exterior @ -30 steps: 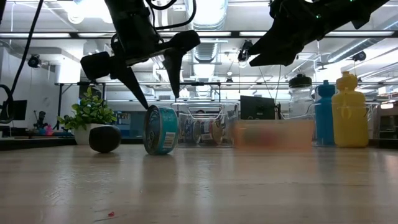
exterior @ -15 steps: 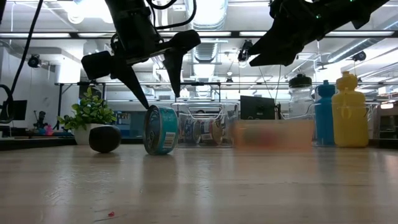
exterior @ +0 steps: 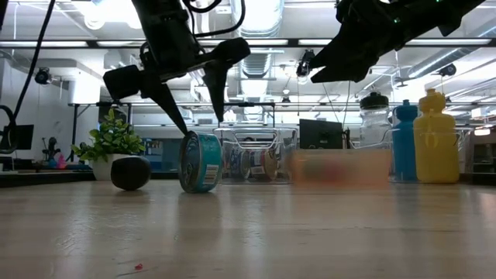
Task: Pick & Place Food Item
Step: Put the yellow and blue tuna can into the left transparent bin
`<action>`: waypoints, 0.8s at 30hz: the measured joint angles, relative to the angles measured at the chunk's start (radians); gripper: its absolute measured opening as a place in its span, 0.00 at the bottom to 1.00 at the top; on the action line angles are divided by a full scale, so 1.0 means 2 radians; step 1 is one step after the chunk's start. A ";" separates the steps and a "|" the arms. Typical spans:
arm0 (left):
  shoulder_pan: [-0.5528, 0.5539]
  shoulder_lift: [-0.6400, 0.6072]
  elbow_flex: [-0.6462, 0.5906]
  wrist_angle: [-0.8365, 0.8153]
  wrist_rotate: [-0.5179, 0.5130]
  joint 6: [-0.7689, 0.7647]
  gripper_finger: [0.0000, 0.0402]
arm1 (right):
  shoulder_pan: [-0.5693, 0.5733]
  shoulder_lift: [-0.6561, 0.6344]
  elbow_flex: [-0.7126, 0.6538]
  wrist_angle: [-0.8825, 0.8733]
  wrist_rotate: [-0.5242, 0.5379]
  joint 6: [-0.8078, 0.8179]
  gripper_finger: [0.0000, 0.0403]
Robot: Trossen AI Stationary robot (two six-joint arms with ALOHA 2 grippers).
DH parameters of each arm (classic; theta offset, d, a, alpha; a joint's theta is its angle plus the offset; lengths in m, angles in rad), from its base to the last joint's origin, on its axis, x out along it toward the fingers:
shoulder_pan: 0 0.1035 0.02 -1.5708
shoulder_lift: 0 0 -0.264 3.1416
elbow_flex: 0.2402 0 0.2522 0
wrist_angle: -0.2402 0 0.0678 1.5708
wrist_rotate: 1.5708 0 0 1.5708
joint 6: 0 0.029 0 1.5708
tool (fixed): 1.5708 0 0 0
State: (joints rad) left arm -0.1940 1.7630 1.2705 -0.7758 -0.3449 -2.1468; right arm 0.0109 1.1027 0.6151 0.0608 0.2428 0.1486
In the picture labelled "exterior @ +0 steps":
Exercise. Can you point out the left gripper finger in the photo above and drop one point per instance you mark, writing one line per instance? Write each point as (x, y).
(122, 83)
(232, 50)

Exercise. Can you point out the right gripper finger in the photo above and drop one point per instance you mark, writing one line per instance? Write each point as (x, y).
(352, 71)
(337, 50)

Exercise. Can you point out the clear bottle with black lid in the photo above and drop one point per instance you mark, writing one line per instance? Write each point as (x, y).
(374, 101)

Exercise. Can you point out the blue water bottle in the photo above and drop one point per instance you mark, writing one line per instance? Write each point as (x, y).
(403, 155)

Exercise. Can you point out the teal yellowfin tuna can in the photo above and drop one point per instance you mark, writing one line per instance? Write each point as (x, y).
(201, 162)

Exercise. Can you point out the yellow water bottle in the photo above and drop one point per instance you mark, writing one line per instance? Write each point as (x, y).
(436, 155)

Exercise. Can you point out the silver can with red label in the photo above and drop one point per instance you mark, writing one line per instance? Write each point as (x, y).
(263, 164)

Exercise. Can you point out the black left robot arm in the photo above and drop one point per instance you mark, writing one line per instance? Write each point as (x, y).
(155, 5)

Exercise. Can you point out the green plant in white pot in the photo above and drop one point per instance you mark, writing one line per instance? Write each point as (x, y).
(112, 135)

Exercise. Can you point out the black background monitor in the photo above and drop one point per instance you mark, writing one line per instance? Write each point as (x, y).
(25, 137)
(321, 133)

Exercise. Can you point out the dark round fruit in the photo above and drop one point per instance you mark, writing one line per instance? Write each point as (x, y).
(129, 172)

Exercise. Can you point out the blue and white can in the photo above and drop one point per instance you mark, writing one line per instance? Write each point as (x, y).
(236, 164)

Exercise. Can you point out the clear plastic bin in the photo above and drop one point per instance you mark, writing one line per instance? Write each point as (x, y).
(463, 170)
(286, 166)

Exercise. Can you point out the silver ceiling air duct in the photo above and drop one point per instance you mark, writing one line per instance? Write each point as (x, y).
(255, 62)

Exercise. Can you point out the black ceiling camera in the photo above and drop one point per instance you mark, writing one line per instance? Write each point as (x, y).
(447, 69)
(302, 69)
(42, 76)

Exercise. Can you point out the black overhead frame bar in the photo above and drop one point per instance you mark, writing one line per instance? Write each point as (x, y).
(93, 43)

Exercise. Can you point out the black background pipe frame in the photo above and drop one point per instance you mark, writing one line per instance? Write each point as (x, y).
(246, 104)

